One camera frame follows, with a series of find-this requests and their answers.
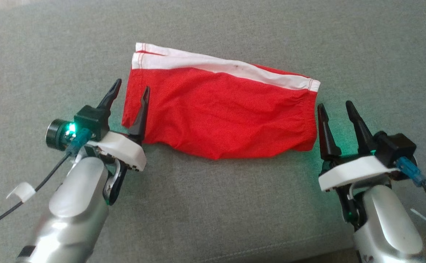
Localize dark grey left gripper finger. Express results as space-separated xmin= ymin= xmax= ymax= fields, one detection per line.
xmin=97 ymin=79 xmax=122 ymax=111
xmin=127 ymin=86 xmax=150 ymax=144

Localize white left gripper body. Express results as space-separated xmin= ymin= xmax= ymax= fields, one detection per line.
xmin=87 ymin=131 xmax=147 ymax=206

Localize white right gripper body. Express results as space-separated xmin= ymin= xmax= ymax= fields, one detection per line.
xmin=318 ymin=156 xmax=400 ymax=230

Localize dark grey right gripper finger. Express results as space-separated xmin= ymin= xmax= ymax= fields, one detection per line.
xmin=317 ymin=104 xmax=342 ymax=161
xmin=346 ymin=101 xmax=377 ymax=156

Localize red shorts with white band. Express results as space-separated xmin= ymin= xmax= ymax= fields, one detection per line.
xmin=122 ymin=43 xmax=321 ymax=160

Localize white zip tie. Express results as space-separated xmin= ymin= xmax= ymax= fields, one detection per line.
xmin=410 ymin=208 xmax=426 ymax=223

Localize grey fabric sofa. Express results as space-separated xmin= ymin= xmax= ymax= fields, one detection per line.
xmin=0 ymin=0 xmax=426 ymax=263

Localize white cable clip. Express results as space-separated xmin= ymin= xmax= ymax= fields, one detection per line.
xmin=7 ymin=182 xmax=36 ymax=203

